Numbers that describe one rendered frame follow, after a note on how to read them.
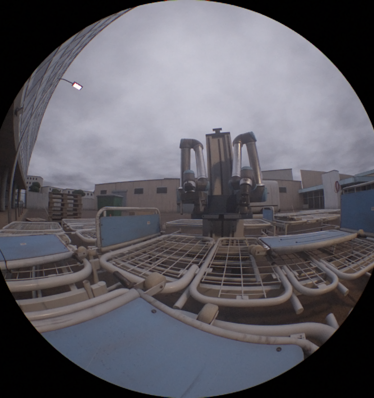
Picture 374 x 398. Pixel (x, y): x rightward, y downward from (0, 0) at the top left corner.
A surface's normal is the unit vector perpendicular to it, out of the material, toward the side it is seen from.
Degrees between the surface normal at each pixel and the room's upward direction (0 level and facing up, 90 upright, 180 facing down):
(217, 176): 90
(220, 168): 90
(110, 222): 90
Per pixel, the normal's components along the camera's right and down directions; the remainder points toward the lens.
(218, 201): -0.32, -0.07
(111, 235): 0.93, -0.03
